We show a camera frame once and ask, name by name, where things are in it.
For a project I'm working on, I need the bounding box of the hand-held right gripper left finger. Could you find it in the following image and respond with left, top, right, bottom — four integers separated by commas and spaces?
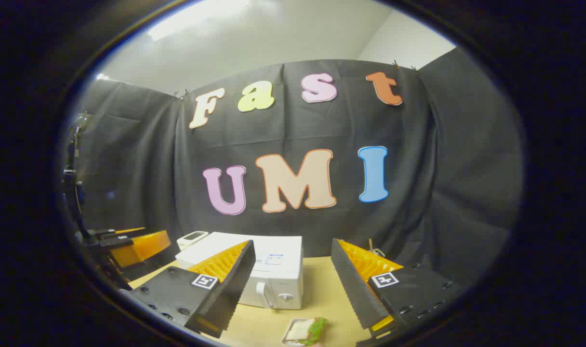
128, 240, 256, 338

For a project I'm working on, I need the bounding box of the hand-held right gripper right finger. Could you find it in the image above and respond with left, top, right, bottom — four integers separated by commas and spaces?
331, 238, 463, 347

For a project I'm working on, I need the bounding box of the white microwave oven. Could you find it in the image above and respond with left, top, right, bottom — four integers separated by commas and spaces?
176, 232, 304, 310

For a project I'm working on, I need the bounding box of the lettuce sandwich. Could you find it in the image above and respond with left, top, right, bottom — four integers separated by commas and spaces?
286, 317, 330, 347

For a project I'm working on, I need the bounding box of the white plastic food tray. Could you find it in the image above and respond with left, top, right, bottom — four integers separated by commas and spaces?
281, 317, 328, 347

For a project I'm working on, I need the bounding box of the white toaster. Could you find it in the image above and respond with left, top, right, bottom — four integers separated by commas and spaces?
176, 231, 210, 251

